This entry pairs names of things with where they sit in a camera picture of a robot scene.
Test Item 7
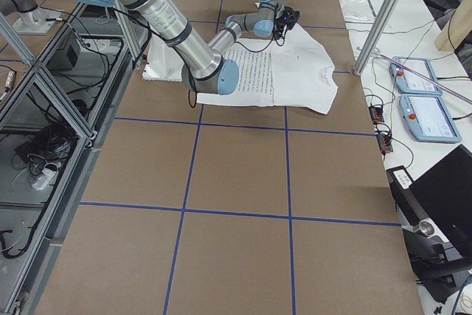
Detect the black box with label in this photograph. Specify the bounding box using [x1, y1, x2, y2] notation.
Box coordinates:
[386, 166, 435, 238]

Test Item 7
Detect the black laptop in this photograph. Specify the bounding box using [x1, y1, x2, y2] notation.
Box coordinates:
[410, 145, 471, 257]

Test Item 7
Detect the aluminium frame post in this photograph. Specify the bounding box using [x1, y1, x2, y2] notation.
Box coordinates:
[353, 0, 399, 76]

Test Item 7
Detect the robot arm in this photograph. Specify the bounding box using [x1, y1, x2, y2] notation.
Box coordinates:
[76, 0, 299, 95]

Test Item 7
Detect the purple rod tool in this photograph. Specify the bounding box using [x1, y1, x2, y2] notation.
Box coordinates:
[377, 54, 472, 105]

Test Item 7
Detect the upper blue teach pendant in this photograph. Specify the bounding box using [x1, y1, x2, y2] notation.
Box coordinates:
[390, 56, 443, 96]

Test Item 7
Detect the orange black connector block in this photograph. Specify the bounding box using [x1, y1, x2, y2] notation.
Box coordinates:
[369, 105, 385, 125]

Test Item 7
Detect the blue teach pendant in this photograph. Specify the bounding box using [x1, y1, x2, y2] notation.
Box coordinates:
[390, 56, 443, 96]
[399, 94, 462, 143]

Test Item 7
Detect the white long-sleeve printed shirt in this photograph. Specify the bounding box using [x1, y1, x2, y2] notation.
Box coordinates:
[197, 24, 338, 114]

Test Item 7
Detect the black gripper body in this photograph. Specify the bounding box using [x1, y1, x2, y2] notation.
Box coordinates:
[277, 16, 292, 33]

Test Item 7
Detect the plastic document sleeve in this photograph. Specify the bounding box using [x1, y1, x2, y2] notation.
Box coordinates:
[339, 0, 377, 24]

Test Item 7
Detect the lower blue teach pendant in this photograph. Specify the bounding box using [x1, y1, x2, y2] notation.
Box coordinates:
[399, 94, 462, 143]

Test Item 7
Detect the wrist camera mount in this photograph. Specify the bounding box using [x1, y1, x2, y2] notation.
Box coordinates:
[280, 6, 300, 30]

